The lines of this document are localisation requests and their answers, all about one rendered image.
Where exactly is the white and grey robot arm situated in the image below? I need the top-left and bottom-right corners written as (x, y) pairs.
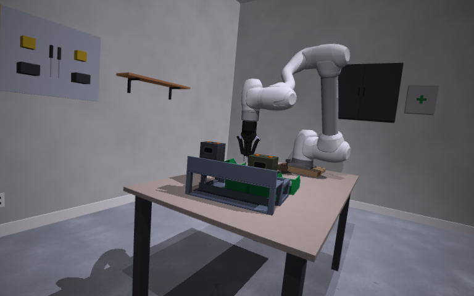
top-left (241, 44), bottom-right (351, 170)

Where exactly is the black tool case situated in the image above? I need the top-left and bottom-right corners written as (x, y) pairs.
top-left (199, 141), bottom-right (226, 162)

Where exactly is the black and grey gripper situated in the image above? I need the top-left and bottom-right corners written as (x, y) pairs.
top-left (237, 121), bottom-right (260, 166)

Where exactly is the olive green case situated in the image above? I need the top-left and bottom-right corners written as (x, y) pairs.
top-left (248, 154), bottom-right (278, 171)

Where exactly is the dark grey metal shelf rack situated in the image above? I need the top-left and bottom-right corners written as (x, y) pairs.
top-left (185, 156), bottom-right (292, 215)

